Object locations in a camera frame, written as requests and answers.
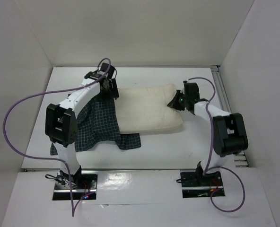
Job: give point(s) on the aluminium rail at right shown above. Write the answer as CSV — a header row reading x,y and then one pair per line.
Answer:
x,y
240,159

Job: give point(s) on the cream pillow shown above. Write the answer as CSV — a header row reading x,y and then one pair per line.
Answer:
x,y
144,109

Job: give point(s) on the dark checked pillowcase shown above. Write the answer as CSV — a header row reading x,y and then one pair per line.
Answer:
x,y
97,122

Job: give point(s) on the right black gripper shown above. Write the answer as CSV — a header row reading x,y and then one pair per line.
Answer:
x,y
178,101

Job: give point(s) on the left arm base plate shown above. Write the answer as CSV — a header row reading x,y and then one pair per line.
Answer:
x,y
86,189

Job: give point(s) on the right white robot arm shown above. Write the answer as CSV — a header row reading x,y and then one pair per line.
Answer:
x,y
227,130

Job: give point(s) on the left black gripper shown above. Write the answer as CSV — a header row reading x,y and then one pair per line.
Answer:
x,y
113,92

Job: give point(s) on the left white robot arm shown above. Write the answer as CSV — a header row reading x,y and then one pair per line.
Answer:
x,y
97,87

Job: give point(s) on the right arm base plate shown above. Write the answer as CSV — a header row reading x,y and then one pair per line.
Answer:
x,y
195,186

